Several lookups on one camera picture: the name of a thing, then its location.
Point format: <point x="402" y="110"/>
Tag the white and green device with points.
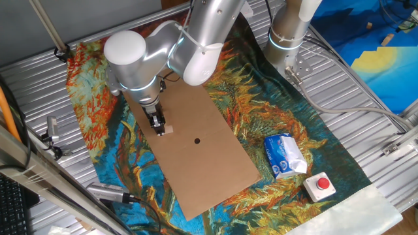
<point x="408" y="23"/>

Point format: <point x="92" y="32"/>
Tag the black pole clamp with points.
<point x="62" y="53"/>

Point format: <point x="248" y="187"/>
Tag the orange tube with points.
<point x="7" y="114"/>

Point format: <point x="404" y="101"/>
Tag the small wooden stick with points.
<point x="387" y="39"/>

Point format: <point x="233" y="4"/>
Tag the aluminium frame rail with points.
<point x="405" y="138"/>

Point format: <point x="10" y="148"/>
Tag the large silver depth camera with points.
<point x="104" y="192"/>

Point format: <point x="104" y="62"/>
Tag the small silver camera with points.
<point x="52" y="127"/>

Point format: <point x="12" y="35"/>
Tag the pale wooden block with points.
<point x="168" y="129"/>

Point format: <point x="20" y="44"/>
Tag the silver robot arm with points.
<point x="209" y="23"/>

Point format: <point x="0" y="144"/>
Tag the tiny wooden cube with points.
<point x="369" y="25"/>

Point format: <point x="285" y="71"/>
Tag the blue tissue pack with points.
<point x="281" y="153"/>

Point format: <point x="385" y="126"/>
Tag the blue and yellow cloth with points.
<point x="392" y="85"/>

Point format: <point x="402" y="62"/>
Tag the brown cardboard sheet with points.
<point x="202" y="176"/>

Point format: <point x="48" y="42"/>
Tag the metal camera bracket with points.
<point x="66" y="152"/>

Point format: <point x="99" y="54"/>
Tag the metal pole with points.
<point x="49" y="26"/>

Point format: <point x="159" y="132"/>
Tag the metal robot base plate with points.
<point x="303" y="67"/>

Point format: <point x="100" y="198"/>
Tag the sunflower painting print cloth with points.
<point x="261" y="107"/>

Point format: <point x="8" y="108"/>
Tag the red emergency stop button box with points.
<point x="313" y="192"/>

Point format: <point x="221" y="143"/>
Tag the aluminium frame beam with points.
<point x="42" y="182"/>

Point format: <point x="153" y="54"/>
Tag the black keyboard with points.
<point x="13" y="209"/>

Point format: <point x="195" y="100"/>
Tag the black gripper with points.
<point x="151" y="109"/>

